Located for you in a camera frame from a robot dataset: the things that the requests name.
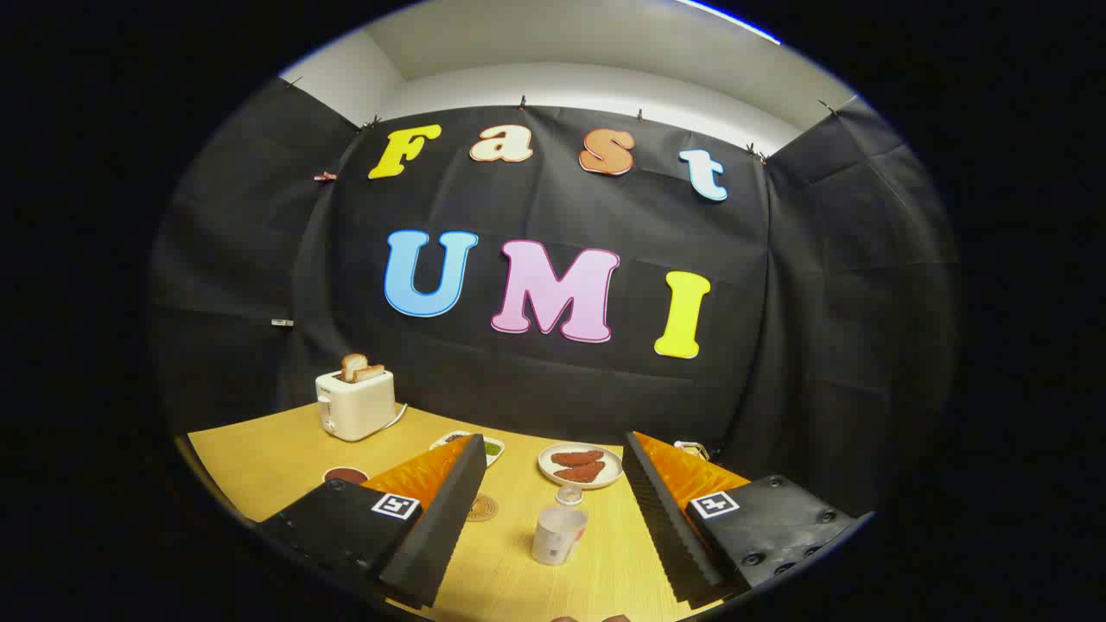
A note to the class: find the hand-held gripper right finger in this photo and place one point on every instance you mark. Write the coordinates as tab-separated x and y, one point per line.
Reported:
661	518

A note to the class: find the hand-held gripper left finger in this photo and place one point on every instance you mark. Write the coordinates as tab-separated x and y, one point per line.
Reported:
441	518

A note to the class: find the round wooden coaster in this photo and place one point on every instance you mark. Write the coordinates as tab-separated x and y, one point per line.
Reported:
482	508

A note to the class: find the clear plastic juice bottle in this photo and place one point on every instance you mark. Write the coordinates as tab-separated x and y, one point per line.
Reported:
557	536

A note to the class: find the white round plate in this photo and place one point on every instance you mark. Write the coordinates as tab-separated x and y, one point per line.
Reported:
609	471

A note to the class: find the white divided grain dish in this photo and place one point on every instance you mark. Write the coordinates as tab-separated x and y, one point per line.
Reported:
493	448

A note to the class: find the red-brown meat piece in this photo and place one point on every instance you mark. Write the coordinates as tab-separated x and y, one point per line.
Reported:
581	472
577	457

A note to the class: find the cream toaster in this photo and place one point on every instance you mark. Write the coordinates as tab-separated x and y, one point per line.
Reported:
354	406

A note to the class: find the black backdrop cloth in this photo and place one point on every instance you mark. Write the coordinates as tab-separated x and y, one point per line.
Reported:
518	389

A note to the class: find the toasted bread slice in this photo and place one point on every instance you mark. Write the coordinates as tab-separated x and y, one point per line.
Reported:
351	366
370	373

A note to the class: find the wooden table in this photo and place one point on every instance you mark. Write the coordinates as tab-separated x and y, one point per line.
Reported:
268	458

